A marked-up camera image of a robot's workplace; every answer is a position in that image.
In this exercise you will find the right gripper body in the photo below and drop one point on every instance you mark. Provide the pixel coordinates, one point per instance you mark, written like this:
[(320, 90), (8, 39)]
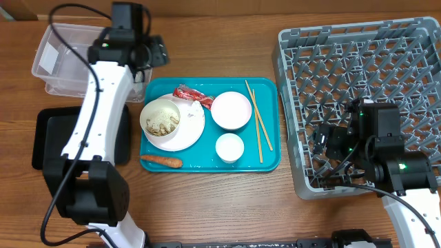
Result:
[(340, 146)]

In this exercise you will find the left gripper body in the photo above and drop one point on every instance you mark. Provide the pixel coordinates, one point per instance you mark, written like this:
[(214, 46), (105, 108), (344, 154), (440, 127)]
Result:
[(154, 53)]

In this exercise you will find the red snack wrapper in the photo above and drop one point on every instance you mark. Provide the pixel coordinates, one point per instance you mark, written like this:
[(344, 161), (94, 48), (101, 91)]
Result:
[(187, 93)]

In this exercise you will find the white bowl with food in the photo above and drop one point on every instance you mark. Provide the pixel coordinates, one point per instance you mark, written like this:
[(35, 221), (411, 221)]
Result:
[(152, 107)]

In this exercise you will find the large white bowl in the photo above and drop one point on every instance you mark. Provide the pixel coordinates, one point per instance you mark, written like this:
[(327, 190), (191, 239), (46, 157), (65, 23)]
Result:
[(231, 110)]

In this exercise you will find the small white cup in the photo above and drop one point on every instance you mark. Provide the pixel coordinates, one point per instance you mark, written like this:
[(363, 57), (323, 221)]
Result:
[(229, 147)]

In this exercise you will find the rice and food scraps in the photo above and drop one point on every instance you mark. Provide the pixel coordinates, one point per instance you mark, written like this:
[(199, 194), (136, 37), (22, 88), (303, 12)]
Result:
[(162, 122)]

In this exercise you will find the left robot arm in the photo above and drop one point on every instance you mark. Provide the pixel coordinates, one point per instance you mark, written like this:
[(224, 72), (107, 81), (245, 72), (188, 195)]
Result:
[(83, 181)]

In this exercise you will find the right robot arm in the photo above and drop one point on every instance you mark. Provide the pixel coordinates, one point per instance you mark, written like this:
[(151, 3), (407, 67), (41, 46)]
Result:
[(372, 156)]

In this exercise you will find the grey dishwasher rack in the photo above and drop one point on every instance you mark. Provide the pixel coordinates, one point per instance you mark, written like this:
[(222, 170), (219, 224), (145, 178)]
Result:
[(318, 69)]

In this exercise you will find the clear plastic waste bin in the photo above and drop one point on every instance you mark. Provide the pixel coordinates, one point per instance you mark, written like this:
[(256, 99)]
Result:
[(64, 74)]

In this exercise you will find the black food waste tray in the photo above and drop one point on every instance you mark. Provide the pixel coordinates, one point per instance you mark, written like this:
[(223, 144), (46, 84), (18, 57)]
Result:
[(54, 128)]

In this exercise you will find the white round plate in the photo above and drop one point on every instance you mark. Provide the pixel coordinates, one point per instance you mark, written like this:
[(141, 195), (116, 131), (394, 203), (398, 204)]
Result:
[(189, 131)]

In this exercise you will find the teal serving tray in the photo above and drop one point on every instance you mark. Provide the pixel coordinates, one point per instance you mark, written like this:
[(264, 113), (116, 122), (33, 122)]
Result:
[(201, 155)]

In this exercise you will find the right wooden chopstick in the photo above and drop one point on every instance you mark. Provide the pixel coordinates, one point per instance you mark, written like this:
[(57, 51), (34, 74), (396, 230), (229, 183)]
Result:
[(253, 98)]

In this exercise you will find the orange carrot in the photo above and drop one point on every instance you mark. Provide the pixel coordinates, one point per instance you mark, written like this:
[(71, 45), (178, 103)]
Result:
[(161, 160)]

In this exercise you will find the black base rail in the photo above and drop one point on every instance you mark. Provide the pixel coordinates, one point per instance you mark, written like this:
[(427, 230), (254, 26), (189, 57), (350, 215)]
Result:
[(356, 238)]

